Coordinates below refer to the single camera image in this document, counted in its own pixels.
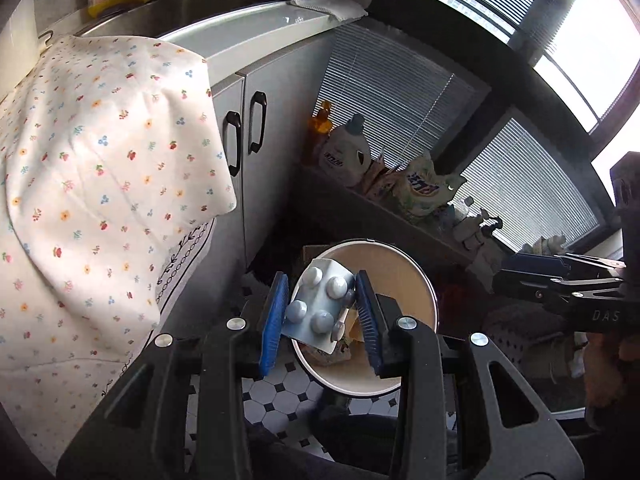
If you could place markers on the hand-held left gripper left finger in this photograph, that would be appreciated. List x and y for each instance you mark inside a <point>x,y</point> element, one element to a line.
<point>274,320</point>

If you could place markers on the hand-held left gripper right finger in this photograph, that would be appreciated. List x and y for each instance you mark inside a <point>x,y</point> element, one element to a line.
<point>371,325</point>

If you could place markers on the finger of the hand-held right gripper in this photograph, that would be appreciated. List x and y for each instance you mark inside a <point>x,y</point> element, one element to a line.
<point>525,285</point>
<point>537,261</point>

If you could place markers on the silver pill blister pack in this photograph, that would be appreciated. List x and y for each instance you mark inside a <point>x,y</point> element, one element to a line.
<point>320,305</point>

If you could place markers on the printed paper bucket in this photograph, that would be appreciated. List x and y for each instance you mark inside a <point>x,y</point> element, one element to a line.
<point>400,272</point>

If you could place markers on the person's right hand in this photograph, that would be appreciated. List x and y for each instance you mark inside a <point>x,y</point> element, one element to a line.
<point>607,365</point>

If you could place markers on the white spray bottle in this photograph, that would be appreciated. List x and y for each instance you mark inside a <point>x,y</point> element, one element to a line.
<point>477,232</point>

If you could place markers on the laundry detergent pouch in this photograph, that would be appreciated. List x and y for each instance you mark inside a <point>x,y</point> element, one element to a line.
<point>425,187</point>

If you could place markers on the brown paper packets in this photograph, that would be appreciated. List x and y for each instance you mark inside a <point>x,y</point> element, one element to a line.
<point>381,175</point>

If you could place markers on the white laundry detergent bottle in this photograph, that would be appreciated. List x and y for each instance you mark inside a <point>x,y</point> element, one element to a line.
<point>347,152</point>

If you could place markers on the orange bottle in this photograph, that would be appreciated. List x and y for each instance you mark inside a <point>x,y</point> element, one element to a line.
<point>322,125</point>

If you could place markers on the floral tablecloth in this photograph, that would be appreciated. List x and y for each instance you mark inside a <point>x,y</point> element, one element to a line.
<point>100,185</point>

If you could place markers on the white sink cabinet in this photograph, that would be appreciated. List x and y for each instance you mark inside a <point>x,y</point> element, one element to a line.
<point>280,85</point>

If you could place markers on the white cloth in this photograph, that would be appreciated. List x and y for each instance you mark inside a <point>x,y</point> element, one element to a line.
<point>330,6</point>

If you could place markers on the steel sink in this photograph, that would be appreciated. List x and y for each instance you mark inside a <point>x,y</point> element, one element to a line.
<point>190,10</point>

